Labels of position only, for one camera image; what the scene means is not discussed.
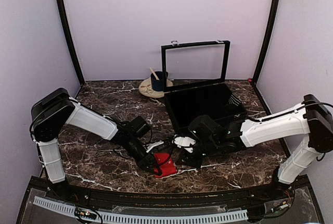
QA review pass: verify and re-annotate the black front rail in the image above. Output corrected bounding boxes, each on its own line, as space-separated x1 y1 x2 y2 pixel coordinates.
28 177 310 210

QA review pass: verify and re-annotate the dark blue cup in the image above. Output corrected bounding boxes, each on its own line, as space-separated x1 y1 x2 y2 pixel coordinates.
150 71 163 92

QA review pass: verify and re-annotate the right circuit board with wires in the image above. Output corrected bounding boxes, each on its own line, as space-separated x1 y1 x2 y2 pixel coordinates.
261 189 308 223

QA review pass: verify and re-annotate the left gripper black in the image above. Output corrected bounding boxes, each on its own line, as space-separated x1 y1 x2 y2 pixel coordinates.
124 136 161 176

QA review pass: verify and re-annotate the wooden stick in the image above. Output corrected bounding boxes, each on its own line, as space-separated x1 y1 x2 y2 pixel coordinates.
149 67 159 80

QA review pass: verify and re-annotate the left circuit board with wires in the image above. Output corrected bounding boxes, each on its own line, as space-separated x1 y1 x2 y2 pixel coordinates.
70 194 104 223

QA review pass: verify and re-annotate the striped black white sock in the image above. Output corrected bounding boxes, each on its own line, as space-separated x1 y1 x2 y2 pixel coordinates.
226 93 242 107

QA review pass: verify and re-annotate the circuit board with wires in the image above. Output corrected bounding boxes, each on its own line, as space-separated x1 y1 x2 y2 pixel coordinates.
70 194 104 223
261 189 308 223

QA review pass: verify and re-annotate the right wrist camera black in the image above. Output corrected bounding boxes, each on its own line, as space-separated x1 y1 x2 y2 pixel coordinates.
172 115 224 148

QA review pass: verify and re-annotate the red Santa Christmas sock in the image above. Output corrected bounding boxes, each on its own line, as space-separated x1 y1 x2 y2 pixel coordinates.
154 153 177 179

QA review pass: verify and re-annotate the white slotted cable duct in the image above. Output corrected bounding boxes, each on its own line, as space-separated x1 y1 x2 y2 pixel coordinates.
32 196 249 223

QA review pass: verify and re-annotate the black frame post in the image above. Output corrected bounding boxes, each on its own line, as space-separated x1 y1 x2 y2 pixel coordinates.
56 0 85 86
252 0 279 86

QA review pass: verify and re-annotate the black display box glass lid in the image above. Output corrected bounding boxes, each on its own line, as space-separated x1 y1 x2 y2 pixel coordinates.
161 40 247 134

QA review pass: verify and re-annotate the beige woven coaster mat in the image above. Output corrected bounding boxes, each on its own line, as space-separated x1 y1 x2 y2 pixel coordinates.
138 78 164 98

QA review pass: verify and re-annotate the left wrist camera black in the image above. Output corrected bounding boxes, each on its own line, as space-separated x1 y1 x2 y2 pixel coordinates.
130 116 164 153

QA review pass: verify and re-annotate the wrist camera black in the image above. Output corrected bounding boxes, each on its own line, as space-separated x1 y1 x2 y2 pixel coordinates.
172 115 224 148
130 116 164 153

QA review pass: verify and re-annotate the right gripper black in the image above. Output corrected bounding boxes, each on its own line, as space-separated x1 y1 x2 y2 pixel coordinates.
176 136 220 169

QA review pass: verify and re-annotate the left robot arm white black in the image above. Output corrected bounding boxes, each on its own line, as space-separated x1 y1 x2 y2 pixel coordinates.
29 88 162 201

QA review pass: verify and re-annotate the right black frame post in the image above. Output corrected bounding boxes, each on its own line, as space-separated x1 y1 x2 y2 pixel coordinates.
252 0 279 86

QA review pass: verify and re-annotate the left black frame post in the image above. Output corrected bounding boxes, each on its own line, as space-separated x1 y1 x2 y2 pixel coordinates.
56 0 85 86

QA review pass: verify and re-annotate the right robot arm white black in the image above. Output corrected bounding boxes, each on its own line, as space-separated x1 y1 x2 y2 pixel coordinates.
173 94 332 200

